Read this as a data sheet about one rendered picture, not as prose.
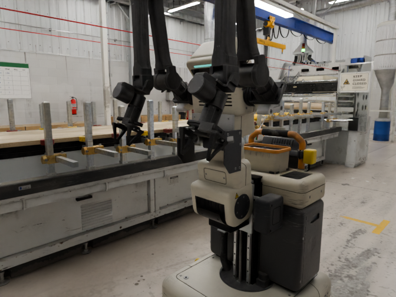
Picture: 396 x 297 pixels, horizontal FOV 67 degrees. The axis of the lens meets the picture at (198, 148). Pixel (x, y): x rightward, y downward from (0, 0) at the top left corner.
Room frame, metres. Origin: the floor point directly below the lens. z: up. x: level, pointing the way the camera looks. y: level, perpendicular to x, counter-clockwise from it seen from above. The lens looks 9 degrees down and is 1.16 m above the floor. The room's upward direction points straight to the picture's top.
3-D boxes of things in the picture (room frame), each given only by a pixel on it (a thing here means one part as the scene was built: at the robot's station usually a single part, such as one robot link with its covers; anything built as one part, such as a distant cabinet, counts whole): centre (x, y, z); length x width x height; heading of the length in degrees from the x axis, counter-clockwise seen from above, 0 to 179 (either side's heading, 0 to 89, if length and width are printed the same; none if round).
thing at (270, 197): (1.23, -0.18, 0.68); 0.28 x 0.27 x 0.25; 45
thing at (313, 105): (5.60, -2.13, 1.05); 1.43 x 0.12 x 0.12; 45
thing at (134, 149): (2.11, 0.47, 0.80); 0.43 x 0.03 x 0.04; 45
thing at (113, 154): (1.93, 0.65, 0.82); 0.43 x 0.03 x 0.04; 45
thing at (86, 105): (1.94, 0.72, 0.90); 0.04 x 0.04 x 0.48; 45
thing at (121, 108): (2.12, 0.54, 0.88); 0.04 x 0.04 x 0.48; 45
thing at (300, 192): (1.46, -0.32, 0.59); 0.55 x 0.34 x 0.83; 45
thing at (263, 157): (1.47, -0.33, 0.87); 0.23 x 0.15 x 0.11; 45
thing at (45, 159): (1.78, 0.88, 0.80); 0.14 x 0.06 x 0.05; 135
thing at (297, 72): (5.81, -2.33, 0.95); 1.65 x 0.70 x 1.90; 45
